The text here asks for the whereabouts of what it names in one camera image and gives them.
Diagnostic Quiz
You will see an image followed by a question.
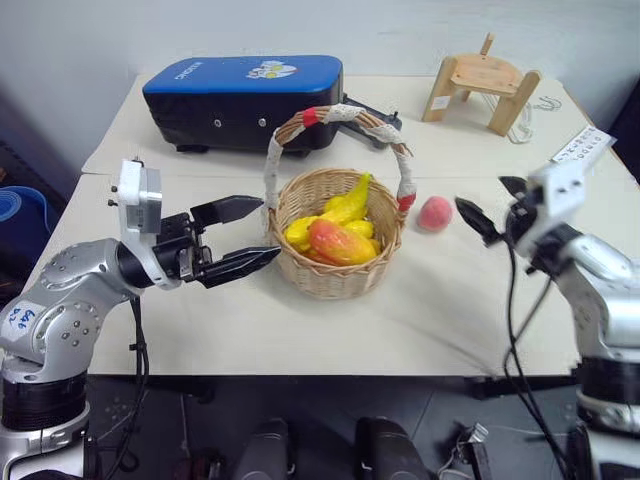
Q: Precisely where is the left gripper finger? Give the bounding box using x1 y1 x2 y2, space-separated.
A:
189 195 265 228
198 244 283 291

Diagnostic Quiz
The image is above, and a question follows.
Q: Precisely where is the dark rounded shape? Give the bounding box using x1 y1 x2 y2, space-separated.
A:
354 416 432 480
233 417 292 480

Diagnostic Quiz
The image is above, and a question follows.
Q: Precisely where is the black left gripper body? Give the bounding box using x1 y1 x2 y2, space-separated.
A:
152 211 215 288

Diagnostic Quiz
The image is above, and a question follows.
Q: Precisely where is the wooden stand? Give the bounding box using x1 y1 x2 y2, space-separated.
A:
420 31 543 138

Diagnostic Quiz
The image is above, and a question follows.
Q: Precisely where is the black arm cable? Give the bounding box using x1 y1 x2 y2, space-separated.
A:
84 293 152 480
501 238 581 480

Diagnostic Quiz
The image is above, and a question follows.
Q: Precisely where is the yellow banana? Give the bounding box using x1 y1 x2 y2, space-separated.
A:
319 171 375 226

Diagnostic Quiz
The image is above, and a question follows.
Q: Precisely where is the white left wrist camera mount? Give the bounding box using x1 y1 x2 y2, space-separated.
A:
112 157 184 292

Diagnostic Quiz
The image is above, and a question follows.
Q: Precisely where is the white printed label sheet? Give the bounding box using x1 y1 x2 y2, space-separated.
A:
551 126 617 165

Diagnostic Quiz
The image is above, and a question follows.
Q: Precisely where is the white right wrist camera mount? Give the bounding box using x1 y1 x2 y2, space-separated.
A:
508 157 599 257

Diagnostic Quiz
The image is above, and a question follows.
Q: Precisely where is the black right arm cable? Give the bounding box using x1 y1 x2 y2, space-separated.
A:
501 238 581 480

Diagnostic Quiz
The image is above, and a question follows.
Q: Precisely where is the red yellow mango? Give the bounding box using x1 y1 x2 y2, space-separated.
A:
306 218 380 263

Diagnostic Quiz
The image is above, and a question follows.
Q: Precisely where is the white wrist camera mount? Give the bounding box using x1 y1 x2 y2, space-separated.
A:
508 157 599 257
112 157 184 292

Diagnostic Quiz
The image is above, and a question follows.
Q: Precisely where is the blue round container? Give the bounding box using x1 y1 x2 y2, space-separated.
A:
0 185 50 237

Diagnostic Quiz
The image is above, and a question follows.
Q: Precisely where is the blue and black case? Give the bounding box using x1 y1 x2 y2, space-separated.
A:
141 54 347 157

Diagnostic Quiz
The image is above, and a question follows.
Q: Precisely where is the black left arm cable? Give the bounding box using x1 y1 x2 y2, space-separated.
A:
84 293 152 480

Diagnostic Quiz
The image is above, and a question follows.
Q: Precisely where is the white cord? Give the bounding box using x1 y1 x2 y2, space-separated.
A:
505 96 535 146

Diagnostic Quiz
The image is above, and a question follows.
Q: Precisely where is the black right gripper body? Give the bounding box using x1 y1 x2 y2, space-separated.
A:
501 185 545 242

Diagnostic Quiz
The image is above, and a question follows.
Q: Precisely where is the yellow lemon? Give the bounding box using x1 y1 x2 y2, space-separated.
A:
284 216 322 254

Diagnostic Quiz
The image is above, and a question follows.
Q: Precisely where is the pink peach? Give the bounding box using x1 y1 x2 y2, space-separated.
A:
417 195 455 234

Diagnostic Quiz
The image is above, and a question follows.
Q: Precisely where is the small yellow fruit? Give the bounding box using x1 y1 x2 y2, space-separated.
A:
346 219 377 241

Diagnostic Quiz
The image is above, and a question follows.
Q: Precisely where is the small silver connector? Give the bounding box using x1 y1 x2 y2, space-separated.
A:
452 421 491 480

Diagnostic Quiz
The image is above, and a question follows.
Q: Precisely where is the wicker basket with handle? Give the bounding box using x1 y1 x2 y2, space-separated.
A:
261 103 419 302

